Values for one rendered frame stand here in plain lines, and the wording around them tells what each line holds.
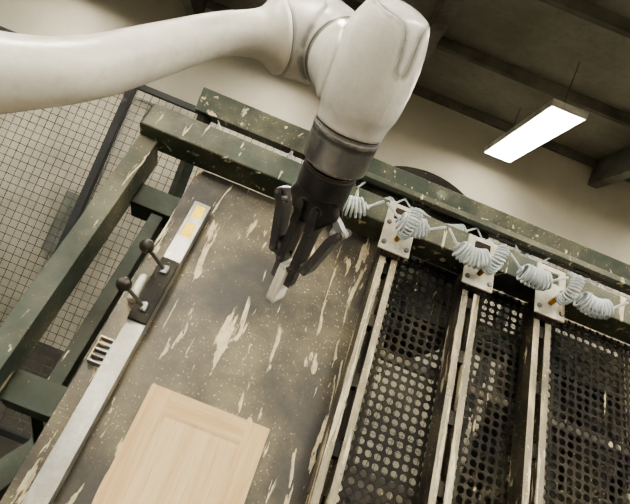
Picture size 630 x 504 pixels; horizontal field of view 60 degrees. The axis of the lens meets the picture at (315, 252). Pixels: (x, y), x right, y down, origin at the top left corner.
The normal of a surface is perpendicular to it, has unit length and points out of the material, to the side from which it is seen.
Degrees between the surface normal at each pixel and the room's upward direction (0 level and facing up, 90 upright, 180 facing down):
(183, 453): 60
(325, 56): 105
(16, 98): 125
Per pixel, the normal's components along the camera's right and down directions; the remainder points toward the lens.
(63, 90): 0.58, 0.72
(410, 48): 0.50, 0.44
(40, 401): 0.25, -0.51
